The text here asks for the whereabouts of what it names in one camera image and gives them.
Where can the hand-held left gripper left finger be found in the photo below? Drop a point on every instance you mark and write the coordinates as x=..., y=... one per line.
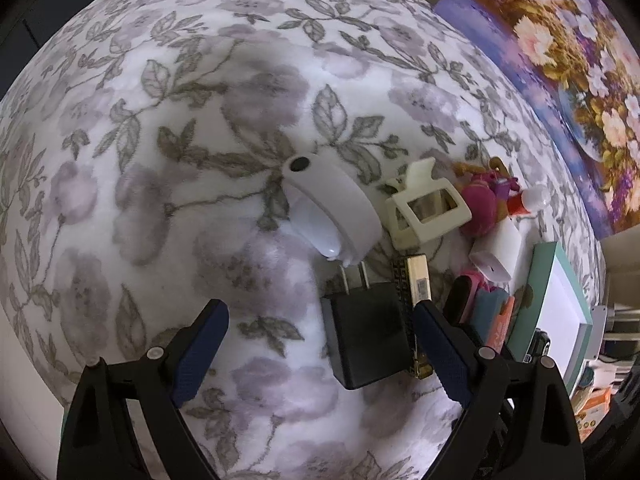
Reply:
x=200, y=355

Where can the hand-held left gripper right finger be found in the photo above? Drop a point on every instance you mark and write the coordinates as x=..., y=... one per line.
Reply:
x=445, y=355

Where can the black power adapter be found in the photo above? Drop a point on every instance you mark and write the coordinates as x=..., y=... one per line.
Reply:
x=365, y=335

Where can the cream hair claw clip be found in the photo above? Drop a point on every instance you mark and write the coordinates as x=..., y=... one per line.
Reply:
x=400, y=225

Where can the white round plug-in device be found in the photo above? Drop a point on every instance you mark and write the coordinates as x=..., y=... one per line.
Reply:
x=340, y=200

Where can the blue packet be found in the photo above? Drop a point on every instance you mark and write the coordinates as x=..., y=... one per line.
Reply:
x=487, y=310

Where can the orange packet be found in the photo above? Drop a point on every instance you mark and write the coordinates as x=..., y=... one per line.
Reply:
x=502, y=327

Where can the pink and black case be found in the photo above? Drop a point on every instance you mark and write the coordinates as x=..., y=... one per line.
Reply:
x=470, y=295

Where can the teal box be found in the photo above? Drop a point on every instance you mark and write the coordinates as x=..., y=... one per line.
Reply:
x=540, y=280

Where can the white plastic case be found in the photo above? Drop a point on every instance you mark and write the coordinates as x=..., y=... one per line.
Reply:
x=500, y=245

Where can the pink doll toy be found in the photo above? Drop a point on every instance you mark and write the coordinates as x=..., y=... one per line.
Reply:
x=477, y=205

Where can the orange cardboard box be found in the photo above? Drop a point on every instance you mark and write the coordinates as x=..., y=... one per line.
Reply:
x=592, y=410

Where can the red bottle with white cap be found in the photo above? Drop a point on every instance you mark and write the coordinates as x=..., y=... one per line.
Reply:
x=534, y=197

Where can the floral printed blanket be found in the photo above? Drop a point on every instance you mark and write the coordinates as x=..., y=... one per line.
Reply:
x=200, y=160

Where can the floral painting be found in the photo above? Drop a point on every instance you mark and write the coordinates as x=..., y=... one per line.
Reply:
x=550, y=35

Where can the dark cabinet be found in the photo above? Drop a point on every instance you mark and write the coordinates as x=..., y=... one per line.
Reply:
x=50, y=5

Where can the white plastic bracket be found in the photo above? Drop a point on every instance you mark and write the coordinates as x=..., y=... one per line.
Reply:
x=598, y=330

